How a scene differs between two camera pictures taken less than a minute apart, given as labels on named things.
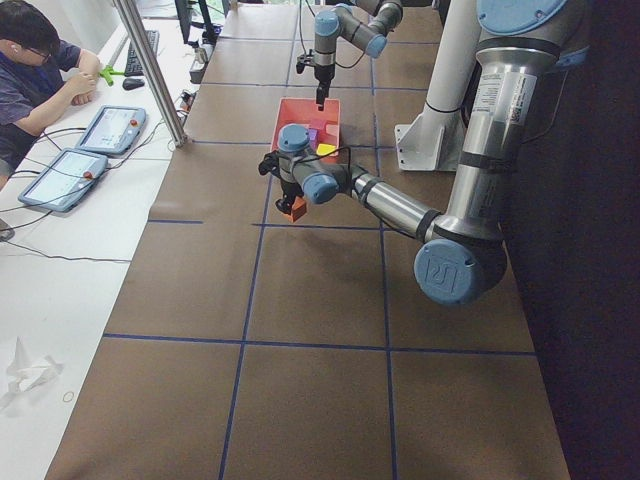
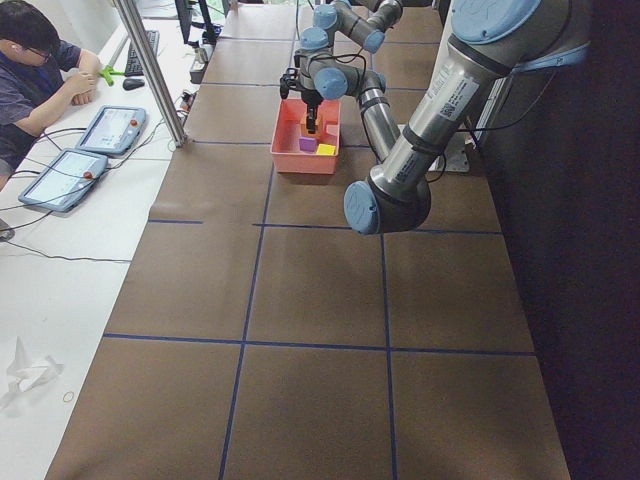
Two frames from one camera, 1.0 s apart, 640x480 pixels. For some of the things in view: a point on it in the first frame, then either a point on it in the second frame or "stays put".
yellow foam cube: [324, 149] stays put
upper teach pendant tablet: [112, 130] stays put
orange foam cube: [299, 209] -> [304, 131]
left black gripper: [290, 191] -> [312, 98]
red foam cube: [331, 133] stays put
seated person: [38, 71] stays put
